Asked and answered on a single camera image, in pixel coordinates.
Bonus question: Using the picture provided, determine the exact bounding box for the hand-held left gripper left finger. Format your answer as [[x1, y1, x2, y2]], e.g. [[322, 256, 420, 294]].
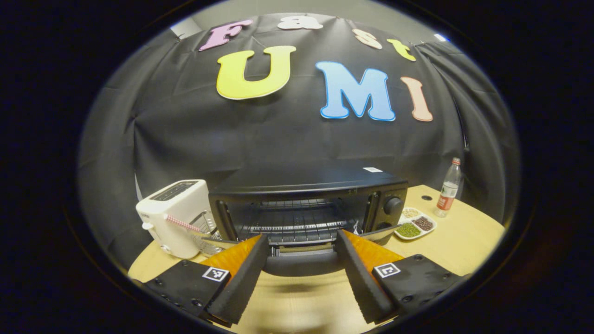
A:
[[139, 233, 271, 326]]

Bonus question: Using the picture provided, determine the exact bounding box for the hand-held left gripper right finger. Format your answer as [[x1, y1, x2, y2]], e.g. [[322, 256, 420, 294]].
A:
[[335, 229, 472, 325]]

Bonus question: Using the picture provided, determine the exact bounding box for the black electric oven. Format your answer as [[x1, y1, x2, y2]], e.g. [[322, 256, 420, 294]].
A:
[[200, 166, 410, 278]]

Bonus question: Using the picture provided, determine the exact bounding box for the metal oven rack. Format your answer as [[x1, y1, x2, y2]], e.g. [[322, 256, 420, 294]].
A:
[[238, 199, 363, 245]]

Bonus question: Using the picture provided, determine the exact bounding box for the clear glass cup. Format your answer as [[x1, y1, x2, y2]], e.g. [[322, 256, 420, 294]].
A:
[[189, 210, 235, 257]]

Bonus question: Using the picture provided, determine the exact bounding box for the white divided dish of beans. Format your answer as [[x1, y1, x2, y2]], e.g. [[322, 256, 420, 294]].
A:
[[394, 207, 438, 241]]

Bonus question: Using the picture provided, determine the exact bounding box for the white toaster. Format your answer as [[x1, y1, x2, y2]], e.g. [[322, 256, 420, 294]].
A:
[[136, 179, 214, 259]]

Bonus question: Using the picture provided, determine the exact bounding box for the pink striped straw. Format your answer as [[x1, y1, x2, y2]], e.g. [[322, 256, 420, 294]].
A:
[[163, 214, 203, 233]]

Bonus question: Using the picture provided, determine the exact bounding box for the clear bottle with red label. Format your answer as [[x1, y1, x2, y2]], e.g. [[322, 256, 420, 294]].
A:
[[434, 157, 463, 218]]

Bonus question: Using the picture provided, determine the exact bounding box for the black backdrop cloth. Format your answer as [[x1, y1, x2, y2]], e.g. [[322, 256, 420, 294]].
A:
[[77, 13, 520, 263]]

